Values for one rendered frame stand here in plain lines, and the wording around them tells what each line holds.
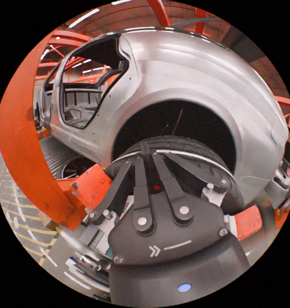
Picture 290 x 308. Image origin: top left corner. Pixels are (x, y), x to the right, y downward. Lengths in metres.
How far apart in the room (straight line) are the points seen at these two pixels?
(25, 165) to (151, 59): 0.60
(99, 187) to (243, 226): 0.35
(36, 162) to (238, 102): 0.79
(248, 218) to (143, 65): 0.62
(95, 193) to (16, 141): 0.29
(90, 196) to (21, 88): 0.34
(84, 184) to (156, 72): 0.44
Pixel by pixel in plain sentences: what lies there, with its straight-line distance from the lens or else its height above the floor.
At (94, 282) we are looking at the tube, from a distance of 0.28.
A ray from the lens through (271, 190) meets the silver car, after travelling 2.62.
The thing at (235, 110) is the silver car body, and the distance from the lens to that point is 0.48.
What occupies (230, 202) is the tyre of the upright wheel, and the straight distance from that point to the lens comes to 0.25.
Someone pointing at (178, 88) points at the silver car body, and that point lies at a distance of 0.41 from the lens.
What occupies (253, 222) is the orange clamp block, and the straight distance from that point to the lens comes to 0.30.
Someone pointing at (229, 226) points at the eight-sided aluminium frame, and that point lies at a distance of 0.25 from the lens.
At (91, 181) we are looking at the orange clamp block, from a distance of 0.19.
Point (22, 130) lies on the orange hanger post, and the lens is 0.35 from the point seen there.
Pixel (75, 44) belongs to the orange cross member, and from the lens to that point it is 2.85.
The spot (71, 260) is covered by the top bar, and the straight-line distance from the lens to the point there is 0.32.
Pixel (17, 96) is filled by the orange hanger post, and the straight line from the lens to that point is 0.35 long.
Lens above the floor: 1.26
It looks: 31 degrees down
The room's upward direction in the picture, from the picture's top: 14 degrees clockwise
